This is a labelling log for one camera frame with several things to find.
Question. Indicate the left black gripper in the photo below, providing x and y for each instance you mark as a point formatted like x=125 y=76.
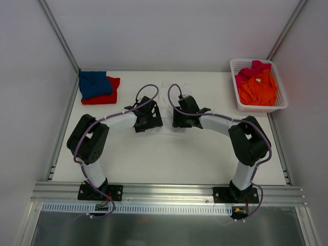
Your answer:
x=149 y=123

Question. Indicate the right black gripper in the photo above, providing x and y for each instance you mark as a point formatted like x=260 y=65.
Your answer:
x=181 y=122

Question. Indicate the white t shirt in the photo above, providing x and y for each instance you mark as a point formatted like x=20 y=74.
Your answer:
x=166 y=112

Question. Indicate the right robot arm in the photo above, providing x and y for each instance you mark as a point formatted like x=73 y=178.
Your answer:
x=249 y=142

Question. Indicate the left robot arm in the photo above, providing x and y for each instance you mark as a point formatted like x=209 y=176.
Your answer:
x=87 y=143

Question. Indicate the folded red t shirt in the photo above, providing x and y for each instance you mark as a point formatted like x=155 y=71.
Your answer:
x=105 y=99

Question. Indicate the white plastic basket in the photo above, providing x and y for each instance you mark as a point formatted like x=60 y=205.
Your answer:
x=281 y=103

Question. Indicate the pink t shirt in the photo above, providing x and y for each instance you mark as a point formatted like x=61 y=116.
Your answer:
x=246 y=73

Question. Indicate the folded blue t shirt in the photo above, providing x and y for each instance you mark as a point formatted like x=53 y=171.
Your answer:
x=93 y=84

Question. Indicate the orange t shirt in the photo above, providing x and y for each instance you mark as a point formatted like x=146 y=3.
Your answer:
x=259 y=90

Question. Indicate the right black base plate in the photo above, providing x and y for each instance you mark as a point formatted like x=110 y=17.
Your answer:
x=229 y=195

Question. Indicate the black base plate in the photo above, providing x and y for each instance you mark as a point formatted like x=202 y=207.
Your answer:
x=229 y=195
x=87 y=193

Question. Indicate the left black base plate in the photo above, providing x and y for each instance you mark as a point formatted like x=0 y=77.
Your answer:
x=87 y=193

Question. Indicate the right aluminium frame post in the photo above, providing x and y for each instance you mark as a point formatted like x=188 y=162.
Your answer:
x=287 y=28

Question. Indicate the aluminium frame post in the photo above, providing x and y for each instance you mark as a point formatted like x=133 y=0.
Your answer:
x=287 y=28
x=59 y=35

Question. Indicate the aluminium mounting rail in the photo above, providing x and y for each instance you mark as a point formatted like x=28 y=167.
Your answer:
x=187 y=194

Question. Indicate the left aluminium frame post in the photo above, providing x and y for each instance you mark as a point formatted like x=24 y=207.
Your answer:
x=59 y=35

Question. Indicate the white slotted cable duct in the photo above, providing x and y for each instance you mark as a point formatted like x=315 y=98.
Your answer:
x=157 y=209

